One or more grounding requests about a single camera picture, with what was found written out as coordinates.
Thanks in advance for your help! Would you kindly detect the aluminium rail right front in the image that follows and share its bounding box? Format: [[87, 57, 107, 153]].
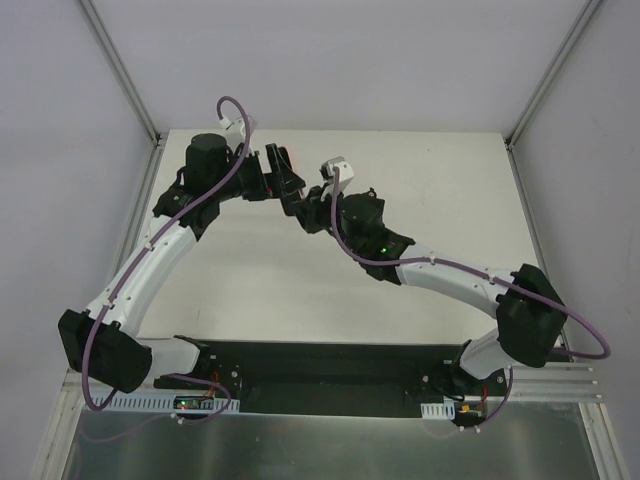
[[510, 362, 604, 403]]

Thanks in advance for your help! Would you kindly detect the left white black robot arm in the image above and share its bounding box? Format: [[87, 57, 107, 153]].
[[58, 133, 304, 393]]

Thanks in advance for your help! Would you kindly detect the black phone pink case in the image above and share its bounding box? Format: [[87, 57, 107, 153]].
[[277, 147, 305, 205]]

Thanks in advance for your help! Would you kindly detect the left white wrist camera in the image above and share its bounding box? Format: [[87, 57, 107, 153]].
[[219, 116, 257, 151]]

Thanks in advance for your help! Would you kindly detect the left white cable duct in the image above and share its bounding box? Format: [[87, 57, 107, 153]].
[[105, 394, 240, 415]]

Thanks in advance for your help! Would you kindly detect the left aluminium frame post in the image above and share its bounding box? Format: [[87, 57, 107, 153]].
[[77, 0, 166, 146]]

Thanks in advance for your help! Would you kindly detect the right aluminium frame post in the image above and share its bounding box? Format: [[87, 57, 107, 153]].
[[505, 0, 606, 151]]

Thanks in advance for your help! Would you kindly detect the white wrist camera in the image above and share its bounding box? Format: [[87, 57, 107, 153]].
[[320, 157, 354, 199], [219, 116, 257, 151]]

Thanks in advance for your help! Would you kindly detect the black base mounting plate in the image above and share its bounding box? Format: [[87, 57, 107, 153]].
[[153, 341, 506, 418]]

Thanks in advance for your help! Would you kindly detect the white cable duct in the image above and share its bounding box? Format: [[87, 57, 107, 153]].
[[105, 394, 240, 415], [420, 401, 456, 421]]

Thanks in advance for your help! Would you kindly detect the aluminium frame post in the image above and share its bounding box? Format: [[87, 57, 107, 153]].
[[77, 0, 166, 146], [505, 0, 606, 151]]

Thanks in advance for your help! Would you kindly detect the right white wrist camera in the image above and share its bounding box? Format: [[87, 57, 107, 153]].
[[320, 157, 354, 199]]

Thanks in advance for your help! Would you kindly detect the right white cable duct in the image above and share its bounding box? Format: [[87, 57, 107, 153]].
[[420, 401, 456, 421]]

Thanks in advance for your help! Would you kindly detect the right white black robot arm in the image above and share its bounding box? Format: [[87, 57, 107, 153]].
[[282, 186, 566, 395]]

